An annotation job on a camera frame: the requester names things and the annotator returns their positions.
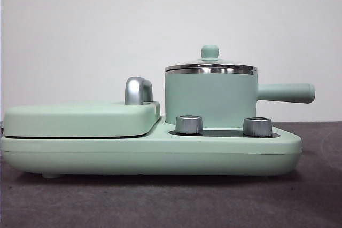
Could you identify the mint green breakfast maker base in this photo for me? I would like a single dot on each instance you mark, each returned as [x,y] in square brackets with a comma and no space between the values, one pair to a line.
[160,156]

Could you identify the glass pot lid green knob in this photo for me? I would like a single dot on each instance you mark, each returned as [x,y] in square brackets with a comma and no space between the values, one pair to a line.
[209,52]

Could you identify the silver control knob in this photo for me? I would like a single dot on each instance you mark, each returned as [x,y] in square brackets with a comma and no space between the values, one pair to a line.
[188,125]
[257,126]

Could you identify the mint green griddle lid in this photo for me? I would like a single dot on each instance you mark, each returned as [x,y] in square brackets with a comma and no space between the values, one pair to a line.
[80,118]

